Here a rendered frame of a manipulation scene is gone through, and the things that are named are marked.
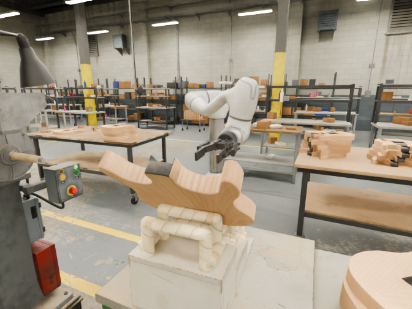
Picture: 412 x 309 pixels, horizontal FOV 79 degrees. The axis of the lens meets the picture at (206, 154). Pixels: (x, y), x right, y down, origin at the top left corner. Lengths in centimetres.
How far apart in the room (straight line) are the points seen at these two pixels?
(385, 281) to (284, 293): 28
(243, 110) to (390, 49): 1106
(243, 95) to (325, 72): 1069
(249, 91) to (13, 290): 164
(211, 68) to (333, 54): 523
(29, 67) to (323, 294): 139
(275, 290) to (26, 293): 147
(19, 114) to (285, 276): 110
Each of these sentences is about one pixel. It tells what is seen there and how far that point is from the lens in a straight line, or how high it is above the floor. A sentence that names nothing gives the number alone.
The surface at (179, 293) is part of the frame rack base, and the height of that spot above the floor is 103.
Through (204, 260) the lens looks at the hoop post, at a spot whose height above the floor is 114.
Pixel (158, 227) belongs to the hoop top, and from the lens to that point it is 67.
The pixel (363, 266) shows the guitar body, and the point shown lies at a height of 103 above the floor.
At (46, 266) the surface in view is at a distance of 192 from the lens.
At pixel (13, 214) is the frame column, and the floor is 90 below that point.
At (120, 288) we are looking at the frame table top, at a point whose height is 93.
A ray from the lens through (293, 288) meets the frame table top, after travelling 93.
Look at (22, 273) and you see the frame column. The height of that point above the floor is 54.
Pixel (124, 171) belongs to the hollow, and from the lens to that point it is 63.
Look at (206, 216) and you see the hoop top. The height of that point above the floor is 121.
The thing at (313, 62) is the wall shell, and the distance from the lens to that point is 1172.
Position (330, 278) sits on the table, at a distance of 106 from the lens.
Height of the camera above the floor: 153
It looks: 14 degrees down
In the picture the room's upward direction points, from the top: straight up
